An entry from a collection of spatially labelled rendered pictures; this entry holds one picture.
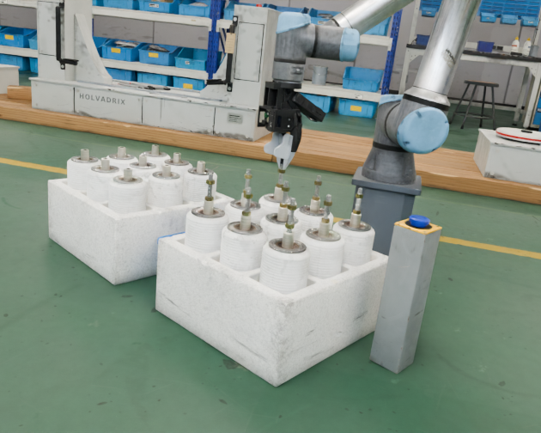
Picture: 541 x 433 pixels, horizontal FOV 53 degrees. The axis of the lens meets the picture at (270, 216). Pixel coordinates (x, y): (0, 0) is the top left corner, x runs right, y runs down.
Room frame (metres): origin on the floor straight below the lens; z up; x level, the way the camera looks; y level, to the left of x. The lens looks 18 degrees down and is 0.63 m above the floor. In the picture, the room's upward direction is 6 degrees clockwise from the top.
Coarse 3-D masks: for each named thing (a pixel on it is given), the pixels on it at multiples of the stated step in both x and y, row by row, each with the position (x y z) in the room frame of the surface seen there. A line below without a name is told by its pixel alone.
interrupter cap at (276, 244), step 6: (270, 240) 1.02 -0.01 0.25; (276, 240) 1.02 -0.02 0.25; (282, 240) 1.02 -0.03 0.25; (294, 240) 1.03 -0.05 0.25; (270, 246) 0.98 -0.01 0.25; (276, 246) 0.99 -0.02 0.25; (294, 246) 1.01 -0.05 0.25; (300, 246) 1.00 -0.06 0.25; (306, 246) 1.00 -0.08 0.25; (282, 252) 0.96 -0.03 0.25; (288, 252) 0.96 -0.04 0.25; (294, 252) 0.97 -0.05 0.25; (300, 252) 0.97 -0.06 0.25
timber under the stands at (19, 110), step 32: (0, 96) 3.71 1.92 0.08; (64, 128) 3.23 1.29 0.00; (96, 128) 3.18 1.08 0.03; (128, 128) 3.13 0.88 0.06; (160, 128) 3.16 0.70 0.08; (320, 160) 2.89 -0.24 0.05; (352, 160) 2.85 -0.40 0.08; (416, 160) 3.05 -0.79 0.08; (448, 160) 3.17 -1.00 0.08; (480, 192) 2.70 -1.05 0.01; (512, 192) 2.67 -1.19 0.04
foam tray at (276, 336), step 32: (160, 256) 1.14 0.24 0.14; (192, 256) 1.07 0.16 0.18; (384, 256) 1.19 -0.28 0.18; (160, 288) 1.14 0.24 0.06; (192, 288) 1.06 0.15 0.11; (224, 288) 1.00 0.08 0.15; (256, 288) 0.95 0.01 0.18; (320, 288) 0.98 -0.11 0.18; (352, 288) 1.06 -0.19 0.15; (192, 320) 1.06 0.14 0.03; (224, 320) 0.99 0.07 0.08; (256, 320) 0.94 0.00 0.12; (288, 320) 0.90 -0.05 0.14; (320, 320) 0.98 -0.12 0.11; (352, 320) 1.08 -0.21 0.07; (224, 352) 0.99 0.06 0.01; (256, 352) 0.93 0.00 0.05; (288, 352) 0.91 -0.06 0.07; (320, 352) 1.00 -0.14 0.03
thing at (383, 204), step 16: (416, 176) 1.56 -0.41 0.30; (368, 192) 1.44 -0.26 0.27; (384, 192) 1.43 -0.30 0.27; (400, 192) 1.41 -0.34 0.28; (416, 192) 1.40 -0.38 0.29; (352, 208) 1.47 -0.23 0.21; (368, 208) 1.44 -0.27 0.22; (384, 208) 1.43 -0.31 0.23; (400, 208) 1.42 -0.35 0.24; (384, 224) 1.43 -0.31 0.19; (384, 240) 1.42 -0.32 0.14
